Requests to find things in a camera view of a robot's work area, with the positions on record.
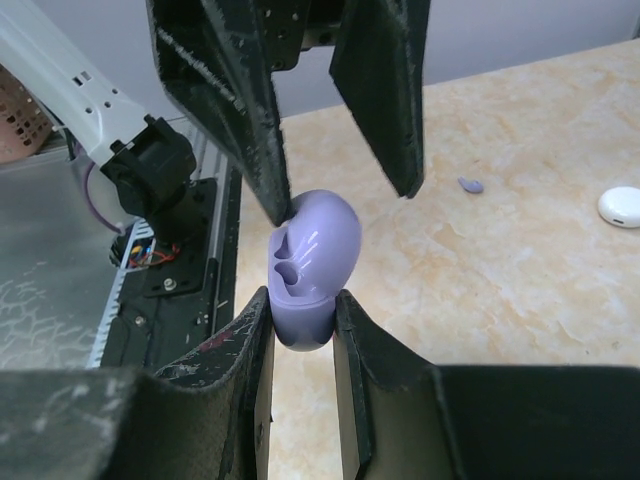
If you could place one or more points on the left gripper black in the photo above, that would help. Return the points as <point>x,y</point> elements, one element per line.
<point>295,30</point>

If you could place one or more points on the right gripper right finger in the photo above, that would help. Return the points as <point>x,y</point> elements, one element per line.
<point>403,417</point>

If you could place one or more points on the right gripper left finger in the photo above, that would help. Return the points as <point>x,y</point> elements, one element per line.
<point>205,415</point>

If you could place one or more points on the purple earbud case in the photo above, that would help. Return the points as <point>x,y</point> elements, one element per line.
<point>310,260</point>

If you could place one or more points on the purple earbud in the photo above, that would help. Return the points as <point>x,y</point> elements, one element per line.
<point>471,186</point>

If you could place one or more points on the white earbud case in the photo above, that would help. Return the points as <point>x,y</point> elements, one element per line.
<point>619,206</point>

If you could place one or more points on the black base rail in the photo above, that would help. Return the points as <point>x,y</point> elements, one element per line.
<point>164,302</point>

